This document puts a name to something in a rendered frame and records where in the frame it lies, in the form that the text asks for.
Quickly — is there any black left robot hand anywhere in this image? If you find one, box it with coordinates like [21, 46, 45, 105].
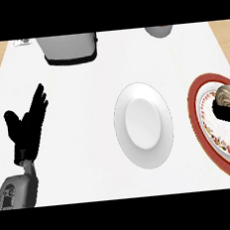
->
[0, 81, 56, 168]

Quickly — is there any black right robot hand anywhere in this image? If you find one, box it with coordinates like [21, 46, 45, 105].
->
[210, 82, 230, 126]

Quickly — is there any cupcake with swirled frosting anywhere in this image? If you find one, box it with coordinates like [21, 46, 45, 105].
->
[213, 84, 230, 117]

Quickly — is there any small printed paper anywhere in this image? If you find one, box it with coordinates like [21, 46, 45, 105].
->
[9, 38, 35, 49]

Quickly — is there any grey round container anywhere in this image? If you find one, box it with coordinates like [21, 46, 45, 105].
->
[144, 24, 175, 41]

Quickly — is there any red rimmed patterned plate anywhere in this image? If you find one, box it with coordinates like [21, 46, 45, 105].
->
[184, 70, 230, 185]

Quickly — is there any plain white plate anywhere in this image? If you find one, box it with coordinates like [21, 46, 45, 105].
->
[109, 78, 177, 173]

